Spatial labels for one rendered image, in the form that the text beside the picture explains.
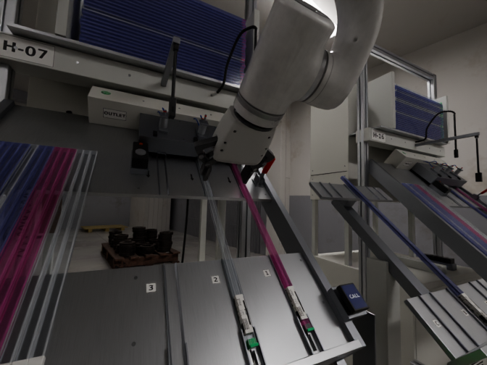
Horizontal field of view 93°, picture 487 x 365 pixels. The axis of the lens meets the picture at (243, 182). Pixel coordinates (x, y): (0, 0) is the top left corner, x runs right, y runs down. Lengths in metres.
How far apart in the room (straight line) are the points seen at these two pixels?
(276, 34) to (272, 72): 0.04
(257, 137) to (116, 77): 0.56
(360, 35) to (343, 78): 0.05
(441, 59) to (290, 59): 3.27
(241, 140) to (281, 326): 0.33
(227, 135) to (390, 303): 0.64
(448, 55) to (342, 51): 3.20
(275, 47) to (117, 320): 0.42
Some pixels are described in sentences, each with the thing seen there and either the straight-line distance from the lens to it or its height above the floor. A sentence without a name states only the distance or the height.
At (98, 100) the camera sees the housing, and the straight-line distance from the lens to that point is 0.78.
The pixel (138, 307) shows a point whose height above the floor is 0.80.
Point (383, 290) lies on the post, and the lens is 0.80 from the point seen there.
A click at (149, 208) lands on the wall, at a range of 7.51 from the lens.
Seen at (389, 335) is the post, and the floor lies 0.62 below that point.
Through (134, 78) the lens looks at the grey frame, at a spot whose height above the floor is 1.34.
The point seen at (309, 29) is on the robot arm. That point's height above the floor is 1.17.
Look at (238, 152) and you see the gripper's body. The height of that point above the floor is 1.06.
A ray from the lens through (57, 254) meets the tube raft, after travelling 0.47.
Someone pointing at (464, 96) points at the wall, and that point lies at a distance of 3.36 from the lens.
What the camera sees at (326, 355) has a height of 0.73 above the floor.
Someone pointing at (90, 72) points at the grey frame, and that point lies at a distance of 0.86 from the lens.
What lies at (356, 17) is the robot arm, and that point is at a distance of 0.40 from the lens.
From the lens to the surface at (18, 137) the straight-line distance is 0.74.
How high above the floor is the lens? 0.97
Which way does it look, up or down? 5 degrees up
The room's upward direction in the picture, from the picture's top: 2 degrees clockwise
